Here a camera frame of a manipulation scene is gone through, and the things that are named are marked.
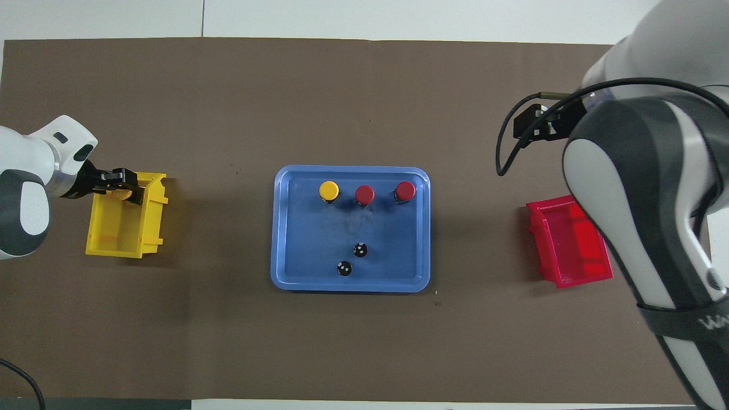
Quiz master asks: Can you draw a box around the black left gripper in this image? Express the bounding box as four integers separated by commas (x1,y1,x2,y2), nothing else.
60,161,139,200

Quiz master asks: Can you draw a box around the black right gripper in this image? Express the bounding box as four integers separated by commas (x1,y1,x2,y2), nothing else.
514,105,573,147

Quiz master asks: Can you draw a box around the blue plastic tray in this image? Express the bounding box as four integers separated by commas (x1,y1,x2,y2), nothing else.
270,165,432,294

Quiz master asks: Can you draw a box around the yellow plastic bin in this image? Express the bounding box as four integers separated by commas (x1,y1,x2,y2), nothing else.
85,170,170,259

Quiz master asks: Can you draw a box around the red plastic bin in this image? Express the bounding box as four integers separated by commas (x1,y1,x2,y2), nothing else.
525,193,614,290

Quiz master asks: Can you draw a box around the brown paper table mat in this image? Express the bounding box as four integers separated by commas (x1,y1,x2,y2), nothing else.
0,37,724,406

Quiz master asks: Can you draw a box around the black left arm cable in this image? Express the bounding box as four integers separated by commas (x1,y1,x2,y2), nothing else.
0,358,46,410

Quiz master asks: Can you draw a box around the black velcro cable strap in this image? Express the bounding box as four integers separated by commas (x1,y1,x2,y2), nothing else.
637,302,729,342

